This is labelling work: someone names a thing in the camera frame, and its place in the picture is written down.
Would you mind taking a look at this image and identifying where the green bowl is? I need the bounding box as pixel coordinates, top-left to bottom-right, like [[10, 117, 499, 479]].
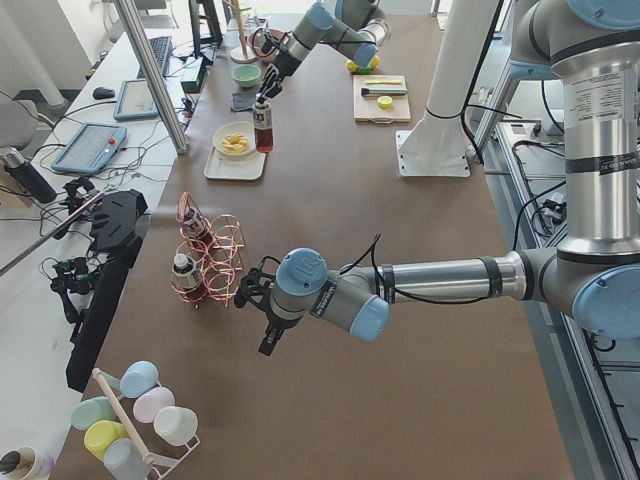
[[232, 64, 262, 88]]

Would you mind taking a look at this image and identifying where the half lemon slice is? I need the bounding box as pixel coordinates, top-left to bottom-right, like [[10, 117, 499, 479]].
[[377, 95, 393, 109]]

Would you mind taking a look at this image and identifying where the black computer mouse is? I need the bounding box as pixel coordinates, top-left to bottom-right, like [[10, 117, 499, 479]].
[[92, 87, 115, 100]]

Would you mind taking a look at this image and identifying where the blue cup on rack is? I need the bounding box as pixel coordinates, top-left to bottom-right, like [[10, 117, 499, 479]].
[[120, 360, 159, 398]]

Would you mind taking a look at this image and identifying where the pink bowl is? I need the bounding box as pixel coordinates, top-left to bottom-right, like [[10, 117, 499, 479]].
[[249, 27, 284, 63]]

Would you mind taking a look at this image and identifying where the pink cup on rack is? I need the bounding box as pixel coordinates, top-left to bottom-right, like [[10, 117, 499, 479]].
[[133, 386, 175, 424]]

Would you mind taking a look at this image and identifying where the grey folded cloth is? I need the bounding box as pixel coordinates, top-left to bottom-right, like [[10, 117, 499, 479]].
[[230, 91, 256, 112]]

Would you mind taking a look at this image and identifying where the teach pendant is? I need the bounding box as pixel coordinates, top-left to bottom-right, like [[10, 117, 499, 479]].
[[51, 123, 127, 175], [113, 79, 158, 121]]

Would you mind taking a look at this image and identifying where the wooden cutting board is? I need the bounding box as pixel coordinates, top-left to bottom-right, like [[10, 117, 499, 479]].
[[352, 75, 411, 123]]

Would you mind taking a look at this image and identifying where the tea bottle top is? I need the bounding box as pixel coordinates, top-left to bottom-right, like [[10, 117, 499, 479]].
[[252, 101, 274, 153]]

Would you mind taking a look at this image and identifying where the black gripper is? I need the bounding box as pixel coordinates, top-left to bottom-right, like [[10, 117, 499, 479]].
[[234, 257, 290, 356], [256, 47, 303, 104]]

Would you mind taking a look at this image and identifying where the aluminium frame post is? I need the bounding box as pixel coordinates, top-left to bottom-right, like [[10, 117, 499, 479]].
[[114, 0, 189, 155]]

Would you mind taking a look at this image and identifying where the near teach pendant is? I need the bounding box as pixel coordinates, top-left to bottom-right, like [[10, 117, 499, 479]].
[[51, 123, 127, 175]]

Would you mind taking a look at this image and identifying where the tea bottle front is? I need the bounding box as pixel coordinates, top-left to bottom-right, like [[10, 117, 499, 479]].
[[172, 253, 206, 302]]

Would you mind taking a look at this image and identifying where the white wire cup rack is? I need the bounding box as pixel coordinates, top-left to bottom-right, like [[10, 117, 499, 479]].
[[92, 368, 201, 479]]

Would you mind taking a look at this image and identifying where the copper wire bottle rack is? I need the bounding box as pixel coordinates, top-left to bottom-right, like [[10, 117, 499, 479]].
[[170, 210, 245, 307]]

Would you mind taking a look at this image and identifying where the tea bottle right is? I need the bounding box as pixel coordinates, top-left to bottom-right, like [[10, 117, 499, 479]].
[[176, 192, 214, 249]]

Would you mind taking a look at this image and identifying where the black camera stand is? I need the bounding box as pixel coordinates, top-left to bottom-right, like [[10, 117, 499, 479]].
[[66, 189, 147, 392]]

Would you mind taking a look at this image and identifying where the braided ring donut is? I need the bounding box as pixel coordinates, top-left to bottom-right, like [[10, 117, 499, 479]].
[[221, 133, 249, 155]]

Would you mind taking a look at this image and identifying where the white round plate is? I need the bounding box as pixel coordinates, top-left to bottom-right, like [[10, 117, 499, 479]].
[[213, 121, 255, 158]]

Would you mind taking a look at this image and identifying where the black keyboard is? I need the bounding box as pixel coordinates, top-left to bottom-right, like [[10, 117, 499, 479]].
[[149, 36, 172, 76]]

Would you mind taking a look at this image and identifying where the yellow cup on rack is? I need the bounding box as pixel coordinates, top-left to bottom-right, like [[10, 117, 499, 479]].
[[83, 420, 129, 461]]

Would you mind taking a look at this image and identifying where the green cup on rack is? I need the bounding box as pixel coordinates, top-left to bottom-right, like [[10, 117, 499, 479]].
[[71, 396, 117, 431]]

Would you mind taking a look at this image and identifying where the yellow plastic knife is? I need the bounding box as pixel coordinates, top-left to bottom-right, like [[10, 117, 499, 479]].
[[365, 78, 403, 85]]

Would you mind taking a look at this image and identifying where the white serving tray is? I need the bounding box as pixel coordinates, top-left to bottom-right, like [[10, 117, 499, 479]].
[[204, 147, 266, 181]]

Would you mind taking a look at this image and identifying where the black box with label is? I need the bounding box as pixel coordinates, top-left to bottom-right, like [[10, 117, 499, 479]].
[[180, 57, 207, 94]]

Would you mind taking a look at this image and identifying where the far teach pendant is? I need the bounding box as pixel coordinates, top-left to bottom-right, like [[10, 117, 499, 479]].
[[113, 79, 158, 121]]

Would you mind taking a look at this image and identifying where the tape roll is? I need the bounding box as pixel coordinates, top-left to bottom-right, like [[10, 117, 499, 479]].
[[1, 446, 54, 480]]

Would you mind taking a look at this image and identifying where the white cup on rack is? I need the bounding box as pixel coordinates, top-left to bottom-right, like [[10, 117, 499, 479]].
[[153, 406, 198, 446]]

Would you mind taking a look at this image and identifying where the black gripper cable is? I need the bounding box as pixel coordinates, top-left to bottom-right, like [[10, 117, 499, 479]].
[[339, 232, 501, 305]]

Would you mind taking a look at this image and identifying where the black water bottle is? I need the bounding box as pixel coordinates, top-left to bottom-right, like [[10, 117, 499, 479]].
[[1, 147, 57, 203]]

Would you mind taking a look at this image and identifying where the grey cup on rack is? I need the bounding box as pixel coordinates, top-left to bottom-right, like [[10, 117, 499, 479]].
[[103, 438, 151, 480]]

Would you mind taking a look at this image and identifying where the wooden cup stand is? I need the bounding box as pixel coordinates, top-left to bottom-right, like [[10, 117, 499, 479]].
[[223, 0, 257, 64]]

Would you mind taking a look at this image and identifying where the steel muddler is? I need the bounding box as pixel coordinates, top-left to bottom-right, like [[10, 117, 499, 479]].
[[360, 87, 407, 97]]

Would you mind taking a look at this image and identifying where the tea bottle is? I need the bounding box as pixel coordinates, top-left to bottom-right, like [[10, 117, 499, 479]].
[[176, 192, 214, 249], [252, 101, 274, 153], [172, 253, 206, 302]]

